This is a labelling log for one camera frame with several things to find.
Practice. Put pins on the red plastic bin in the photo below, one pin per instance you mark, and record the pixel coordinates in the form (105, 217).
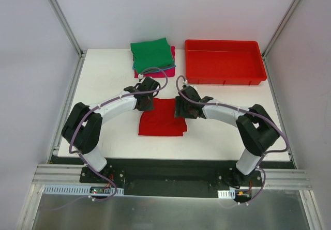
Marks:
(224, 62)

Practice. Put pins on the green folded t-shirt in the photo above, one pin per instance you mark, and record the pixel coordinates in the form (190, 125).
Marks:
(159, 46)

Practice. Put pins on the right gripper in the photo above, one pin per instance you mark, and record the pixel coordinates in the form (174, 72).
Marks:
(184, 109)

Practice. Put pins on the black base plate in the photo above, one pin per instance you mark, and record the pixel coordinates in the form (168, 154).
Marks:
(179, 188)

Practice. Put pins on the left aluminium frame post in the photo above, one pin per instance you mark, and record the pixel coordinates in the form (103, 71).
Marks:
(66, 27)

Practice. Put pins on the right aluminium frame post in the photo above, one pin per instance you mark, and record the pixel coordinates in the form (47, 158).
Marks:
(281, 26)

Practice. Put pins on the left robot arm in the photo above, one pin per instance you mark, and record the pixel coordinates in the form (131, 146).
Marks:
(83, 125)

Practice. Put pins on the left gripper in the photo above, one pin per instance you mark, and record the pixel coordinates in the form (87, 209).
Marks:
(144, 103)

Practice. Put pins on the pink folded t-shirt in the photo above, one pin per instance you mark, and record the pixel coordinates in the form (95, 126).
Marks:
(170, 72)

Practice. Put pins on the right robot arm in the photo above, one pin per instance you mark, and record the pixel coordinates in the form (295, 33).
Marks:
(255, 127)

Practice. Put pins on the aluminium front rail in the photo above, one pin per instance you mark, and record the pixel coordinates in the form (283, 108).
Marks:
(125, 175)

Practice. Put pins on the left white cable duct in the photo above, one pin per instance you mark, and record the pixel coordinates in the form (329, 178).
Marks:
(82, 190)

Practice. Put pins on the aluminium frame post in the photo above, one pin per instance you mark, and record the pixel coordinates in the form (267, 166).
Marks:
(281, 26)
(66, 27)

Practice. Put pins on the right white cable duct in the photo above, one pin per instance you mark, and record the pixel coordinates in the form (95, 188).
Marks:
(226, 194)

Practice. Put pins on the red t-shirt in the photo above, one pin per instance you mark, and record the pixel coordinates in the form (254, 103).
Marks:
(161, 121)

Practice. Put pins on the white cable duct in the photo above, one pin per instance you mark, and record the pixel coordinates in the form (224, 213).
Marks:
(82, 190)
(226, 194)

